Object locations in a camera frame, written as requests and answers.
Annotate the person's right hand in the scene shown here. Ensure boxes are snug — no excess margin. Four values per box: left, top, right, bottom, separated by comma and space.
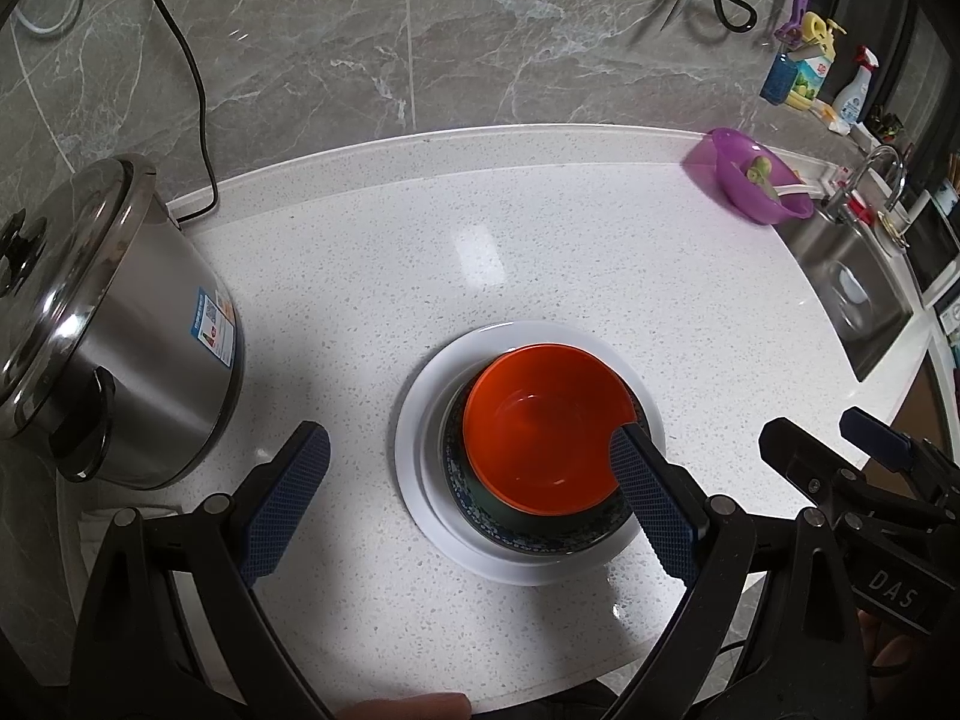
855, 607, 931, 691

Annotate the blue green patterned bowl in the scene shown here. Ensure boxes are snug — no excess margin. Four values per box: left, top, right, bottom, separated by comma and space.
441, 381, 647, 548

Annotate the white microwave oven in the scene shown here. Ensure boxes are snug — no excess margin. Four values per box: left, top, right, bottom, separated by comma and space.
904, 187, 960, 308

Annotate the large white plate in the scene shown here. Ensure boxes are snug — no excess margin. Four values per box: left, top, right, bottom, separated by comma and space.
395, 321, 666, 587

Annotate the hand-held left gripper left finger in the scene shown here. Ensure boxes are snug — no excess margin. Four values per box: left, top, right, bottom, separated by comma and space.
67, 421, 332, 720

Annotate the steel faucet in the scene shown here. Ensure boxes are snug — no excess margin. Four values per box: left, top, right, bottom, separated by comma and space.
825, 144, 908, 227

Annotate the stainless steel pot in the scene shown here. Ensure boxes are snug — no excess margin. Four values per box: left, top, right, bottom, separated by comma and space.
0, 154, 247, 492

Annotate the white spray bottle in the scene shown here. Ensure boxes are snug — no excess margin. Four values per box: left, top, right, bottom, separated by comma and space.
834, 45, 880, 128

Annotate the blue cup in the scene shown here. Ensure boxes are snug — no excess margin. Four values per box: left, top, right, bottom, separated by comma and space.
759, 52, 800, 106

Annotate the black power cable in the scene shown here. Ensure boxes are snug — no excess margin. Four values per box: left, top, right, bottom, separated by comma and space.
139, 0, 220, 226

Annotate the yellow detergent bottle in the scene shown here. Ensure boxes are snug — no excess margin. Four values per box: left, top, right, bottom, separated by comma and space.
786, 13, 848, 110

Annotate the stainless steel sink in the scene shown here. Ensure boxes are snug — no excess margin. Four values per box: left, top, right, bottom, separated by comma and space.
780, 210, 916, 383

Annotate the orange bowl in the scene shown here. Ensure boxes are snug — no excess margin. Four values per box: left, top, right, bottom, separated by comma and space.
463, 343, 636, 516

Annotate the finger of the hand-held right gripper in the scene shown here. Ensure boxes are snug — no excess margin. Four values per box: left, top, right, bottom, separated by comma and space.
840, 406, 922, 475
759, 418, 852, 512

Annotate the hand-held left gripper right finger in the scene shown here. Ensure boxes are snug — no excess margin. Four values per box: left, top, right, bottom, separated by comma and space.
610, 422, 871, 720

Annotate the purple plastic basin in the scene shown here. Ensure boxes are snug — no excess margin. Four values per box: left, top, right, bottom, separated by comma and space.
681, 127, 815, 226

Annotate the person's left hand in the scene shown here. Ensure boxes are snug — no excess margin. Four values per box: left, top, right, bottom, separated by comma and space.
352, 694, 473, 720

